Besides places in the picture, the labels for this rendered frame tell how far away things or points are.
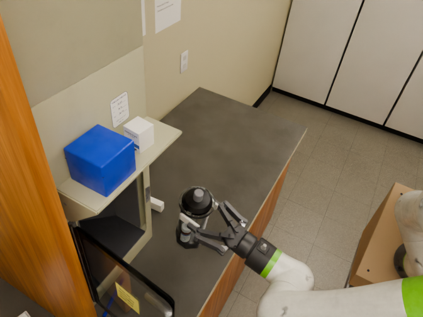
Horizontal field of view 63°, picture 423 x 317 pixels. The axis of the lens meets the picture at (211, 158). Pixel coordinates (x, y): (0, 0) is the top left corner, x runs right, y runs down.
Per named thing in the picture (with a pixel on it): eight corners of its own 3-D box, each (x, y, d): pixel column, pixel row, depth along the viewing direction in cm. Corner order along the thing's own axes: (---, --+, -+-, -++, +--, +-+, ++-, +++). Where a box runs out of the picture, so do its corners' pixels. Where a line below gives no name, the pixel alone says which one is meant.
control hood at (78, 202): (63, 218, 79) (53, 189, 72) (148, 143, 101) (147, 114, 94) (102, 241, 76) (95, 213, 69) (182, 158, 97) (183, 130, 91)
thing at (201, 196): (174, 205, 103) (176, 193, 98) (193, 187, 109) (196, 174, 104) (199, 223, 101) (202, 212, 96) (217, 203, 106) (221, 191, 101)
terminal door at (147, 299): (97, 300, 108) (74, 222, 81) (172, 367, 96) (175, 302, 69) (95, 302, 108) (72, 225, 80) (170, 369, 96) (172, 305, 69)
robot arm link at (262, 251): (255, 280, 101) (270, 257, 106) (267, 265, 92) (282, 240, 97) (238, 267, 102) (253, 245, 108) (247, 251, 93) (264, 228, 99)
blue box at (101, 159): (70, 178, 75) (62, 148, 69) (102, 153, 82) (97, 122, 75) (106, 198, 72) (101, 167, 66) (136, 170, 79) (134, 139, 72)
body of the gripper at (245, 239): (262, 233, 100) (236, 214, 103) (247, 255, 96) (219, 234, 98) (255, 244, 106) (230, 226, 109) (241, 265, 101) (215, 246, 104)
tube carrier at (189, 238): (167, 236, 118) (171, 202, 101) (187, 214, 124) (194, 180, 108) (192, 255, 115) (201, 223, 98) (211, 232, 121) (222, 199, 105)
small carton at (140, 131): (124, 144, 84) (122, 125, 80) (139, 134, 88) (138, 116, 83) (140, 153, 82) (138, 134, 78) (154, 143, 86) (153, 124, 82)
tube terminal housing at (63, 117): (36, 270, 119) (-66, 65, 66) (102, 207, 140) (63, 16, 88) (92, 308, 111) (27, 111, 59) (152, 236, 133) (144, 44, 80)
